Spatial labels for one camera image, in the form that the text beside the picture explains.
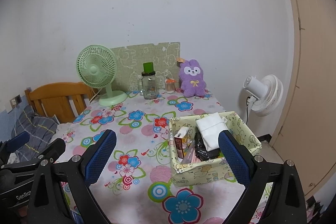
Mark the pink paper packet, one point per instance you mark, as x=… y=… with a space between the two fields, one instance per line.
x=193 y=158

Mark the black plastic bag bundle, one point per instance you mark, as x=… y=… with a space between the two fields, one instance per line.
x=200 y=149

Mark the white cloth pack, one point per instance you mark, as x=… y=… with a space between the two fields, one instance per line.
x=210 y=127

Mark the beige door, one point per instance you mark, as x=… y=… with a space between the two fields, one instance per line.
x=305 y=132

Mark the green cup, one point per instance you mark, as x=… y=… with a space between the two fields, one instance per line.
x=148 y=67

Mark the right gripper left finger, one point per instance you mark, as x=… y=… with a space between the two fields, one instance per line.
x=96 y=157

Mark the green desk fan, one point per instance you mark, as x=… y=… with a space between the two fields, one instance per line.
x=96 y=66

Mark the white standing fan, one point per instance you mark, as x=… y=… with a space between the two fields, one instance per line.
x=264 y=95

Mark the cotton swab container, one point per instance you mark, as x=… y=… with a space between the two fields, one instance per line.
x=170 y=85

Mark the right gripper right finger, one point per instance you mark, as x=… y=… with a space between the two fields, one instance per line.
x=239 y=159

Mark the floral tablecloth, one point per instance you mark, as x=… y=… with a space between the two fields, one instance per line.
x=142 y=181

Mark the clear plastic straw pack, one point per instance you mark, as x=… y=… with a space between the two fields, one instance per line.
x=189 y=155

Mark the wall power outlet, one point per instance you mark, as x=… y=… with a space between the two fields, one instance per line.
x=15 y=101

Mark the grey plaid pillow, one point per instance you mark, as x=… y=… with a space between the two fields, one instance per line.
x=40 y=129

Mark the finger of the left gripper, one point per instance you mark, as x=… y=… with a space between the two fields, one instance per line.
x=53 y=151
x=17 y=142

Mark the red yellow small carton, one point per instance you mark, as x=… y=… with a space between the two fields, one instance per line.
x=183 y=138

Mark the glass mason jar mug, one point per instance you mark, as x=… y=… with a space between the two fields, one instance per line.
x=147 y=85

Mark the purple plush bunny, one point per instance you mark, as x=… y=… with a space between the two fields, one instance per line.
x=191 y=77

